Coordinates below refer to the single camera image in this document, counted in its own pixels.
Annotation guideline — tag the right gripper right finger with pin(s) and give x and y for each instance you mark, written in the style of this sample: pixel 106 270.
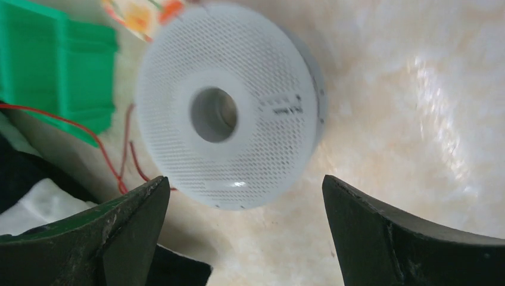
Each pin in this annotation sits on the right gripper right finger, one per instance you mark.
pixel 379 244

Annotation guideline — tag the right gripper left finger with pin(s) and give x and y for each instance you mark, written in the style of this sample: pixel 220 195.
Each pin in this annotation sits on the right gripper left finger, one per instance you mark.
pixel 112 243

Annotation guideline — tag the grey filament spool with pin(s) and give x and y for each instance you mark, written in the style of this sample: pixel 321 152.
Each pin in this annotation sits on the grey filament spool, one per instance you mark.
pixel 231 106

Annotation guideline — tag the black white checkered pillow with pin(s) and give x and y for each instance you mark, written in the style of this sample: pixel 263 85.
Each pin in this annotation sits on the black white checkered pillow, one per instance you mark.
pixel 34 193

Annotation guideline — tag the green plastic compartment bin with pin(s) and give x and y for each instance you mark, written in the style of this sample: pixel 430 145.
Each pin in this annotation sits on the green plastic compartment bin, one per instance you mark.
pixel 61 67

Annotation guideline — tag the orange floral cloth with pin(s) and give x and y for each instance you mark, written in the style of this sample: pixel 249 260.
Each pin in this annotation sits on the orange floral cloth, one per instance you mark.
pixel 143 17

